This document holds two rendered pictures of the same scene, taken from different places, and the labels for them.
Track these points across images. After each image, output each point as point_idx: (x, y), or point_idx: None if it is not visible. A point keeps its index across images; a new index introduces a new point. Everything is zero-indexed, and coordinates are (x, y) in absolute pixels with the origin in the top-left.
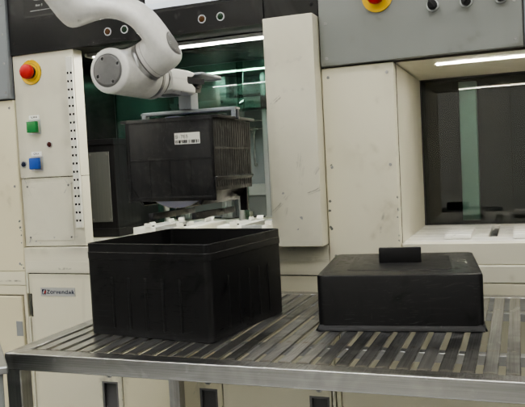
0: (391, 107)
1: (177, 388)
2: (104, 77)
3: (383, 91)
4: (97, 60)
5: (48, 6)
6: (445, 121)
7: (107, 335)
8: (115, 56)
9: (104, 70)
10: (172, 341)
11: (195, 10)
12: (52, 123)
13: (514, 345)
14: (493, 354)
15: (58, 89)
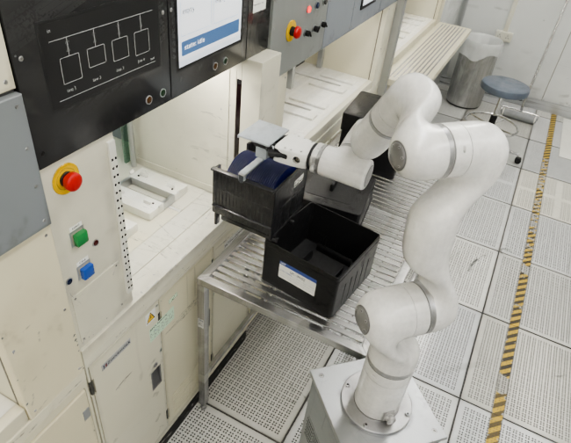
0: (284, 98)
1: (208, 325)
2: (367, 181)
3: (283, 90)
4: (367, 172)
5: (85, 88)
6: None
7: (339, 311)
8: (372, 165)
9: (368, 177)
10: (360, 286)
11: (211, 60)
12: (96, 221)
13: (392, 199)
14: (403, 206)
15: (100, 181)
